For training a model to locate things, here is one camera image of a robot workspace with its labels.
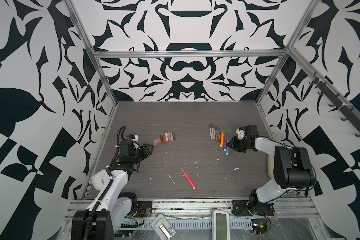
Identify purple marker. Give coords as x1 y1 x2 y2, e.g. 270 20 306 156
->
223 134 227 151

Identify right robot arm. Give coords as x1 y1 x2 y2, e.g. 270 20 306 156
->
226 125 317 207

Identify red pink marker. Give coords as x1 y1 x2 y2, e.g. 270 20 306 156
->
180 168 196 190

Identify white tablet device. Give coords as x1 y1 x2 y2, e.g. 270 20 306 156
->
212 210 230 240

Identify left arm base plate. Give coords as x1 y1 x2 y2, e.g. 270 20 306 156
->
129 201 153 218

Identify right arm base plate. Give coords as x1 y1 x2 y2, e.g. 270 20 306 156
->
232 200 275 217

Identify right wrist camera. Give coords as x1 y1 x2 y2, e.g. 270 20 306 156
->
236 127 246 140

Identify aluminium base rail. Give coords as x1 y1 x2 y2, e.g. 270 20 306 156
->
64 197 320 223

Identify orange marker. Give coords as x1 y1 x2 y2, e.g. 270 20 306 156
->
220 131 225 147

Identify blue marker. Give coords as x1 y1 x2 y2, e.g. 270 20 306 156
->
225 138 229 155

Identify beige sponge block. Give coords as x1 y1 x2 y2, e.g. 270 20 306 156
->
267 155 275 179

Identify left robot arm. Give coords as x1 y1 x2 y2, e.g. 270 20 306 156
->
71 135 154 240

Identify black hook rail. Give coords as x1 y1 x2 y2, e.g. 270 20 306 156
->
308 72 360 138

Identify white timer clock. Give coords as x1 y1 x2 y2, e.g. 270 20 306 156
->
92 169 111 191

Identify left circuit board wires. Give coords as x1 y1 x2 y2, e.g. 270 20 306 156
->
119 217 145 230

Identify green lit circuit board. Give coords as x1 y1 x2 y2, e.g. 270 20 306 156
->
252 218 272 236

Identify white clamp device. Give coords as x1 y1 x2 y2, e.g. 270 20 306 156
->
152 214 176 240

